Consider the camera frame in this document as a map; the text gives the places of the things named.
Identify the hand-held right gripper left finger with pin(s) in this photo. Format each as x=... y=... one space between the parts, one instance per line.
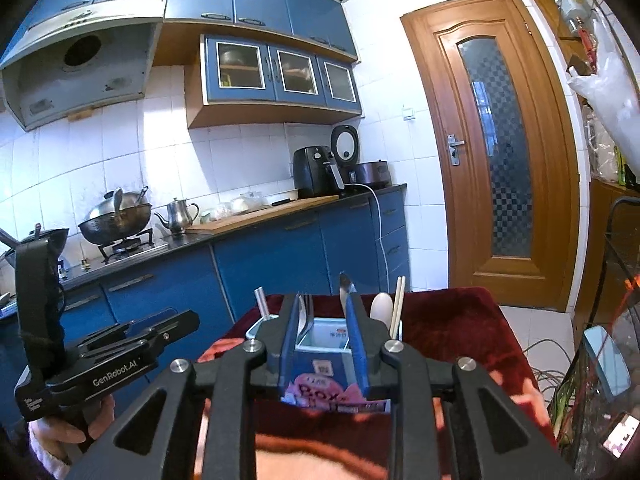
x=289 y=355

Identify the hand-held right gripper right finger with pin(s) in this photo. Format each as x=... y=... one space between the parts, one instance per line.
x=357 y=355

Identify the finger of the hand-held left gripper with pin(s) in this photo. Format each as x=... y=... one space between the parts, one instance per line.
x=110 y=335
x=175 y=324

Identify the white printed utensil box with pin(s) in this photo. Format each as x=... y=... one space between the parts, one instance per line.
x=325 y=360

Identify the white spoon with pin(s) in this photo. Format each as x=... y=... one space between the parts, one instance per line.
x=381 y=307

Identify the wooden chopstick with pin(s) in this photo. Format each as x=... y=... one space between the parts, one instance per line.
x=396 y=307

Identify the metal table knife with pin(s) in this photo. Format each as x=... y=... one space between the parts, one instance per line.
x=344 y=285

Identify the person's left forearm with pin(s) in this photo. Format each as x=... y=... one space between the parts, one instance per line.
x=45 y=467

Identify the person's left hand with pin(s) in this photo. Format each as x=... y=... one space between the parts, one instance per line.
x=55 y=432

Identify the small black wok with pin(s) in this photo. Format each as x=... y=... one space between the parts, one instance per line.
x=55 y=237

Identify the white chopstick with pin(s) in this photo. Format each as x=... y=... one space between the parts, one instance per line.
x=401 y=300

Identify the gas stove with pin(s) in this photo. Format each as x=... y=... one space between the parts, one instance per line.
x=130 y=247

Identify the blue base cabinets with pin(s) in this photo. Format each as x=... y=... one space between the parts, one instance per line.
x=270 y=265

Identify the red floral blanket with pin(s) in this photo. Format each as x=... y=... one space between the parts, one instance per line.
x=450 y=330

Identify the large metal wok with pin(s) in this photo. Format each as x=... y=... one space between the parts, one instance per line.
x=115 y=227

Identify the metal kettle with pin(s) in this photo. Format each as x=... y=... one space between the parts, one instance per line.
x=177 y=215

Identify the metal ladle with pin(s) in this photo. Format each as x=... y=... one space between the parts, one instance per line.
x=117 y=200

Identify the wooden cutting board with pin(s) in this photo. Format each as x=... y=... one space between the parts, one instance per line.
x=260 y=215

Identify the wooden door with glass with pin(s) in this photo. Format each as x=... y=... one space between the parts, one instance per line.
x=450 y=230

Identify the dark electric pot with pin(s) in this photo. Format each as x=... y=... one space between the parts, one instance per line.
x=372 y=172

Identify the black air fryer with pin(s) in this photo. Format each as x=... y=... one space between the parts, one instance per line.
x=310 y=170

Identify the black and white rice cooker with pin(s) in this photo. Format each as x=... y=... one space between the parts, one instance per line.
x=345 y=145

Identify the grey range hood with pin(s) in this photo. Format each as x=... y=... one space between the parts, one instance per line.
x=100 y=75

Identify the light blue rounded panel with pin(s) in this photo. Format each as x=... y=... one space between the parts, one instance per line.
x=607 y=360

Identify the black mesh rack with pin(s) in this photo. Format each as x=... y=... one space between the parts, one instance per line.
x=617 y=270

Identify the smartphone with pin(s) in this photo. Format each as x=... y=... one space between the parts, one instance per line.
x=620 y=432

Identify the white plastic bag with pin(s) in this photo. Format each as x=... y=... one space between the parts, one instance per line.
x=615 y=95

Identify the blue glass-door wall cabinet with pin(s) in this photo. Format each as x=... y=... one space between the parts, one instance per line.
x=250 y=96

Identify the white light switch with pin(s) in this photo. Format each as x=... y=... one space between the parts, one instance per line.
x=409 y=113

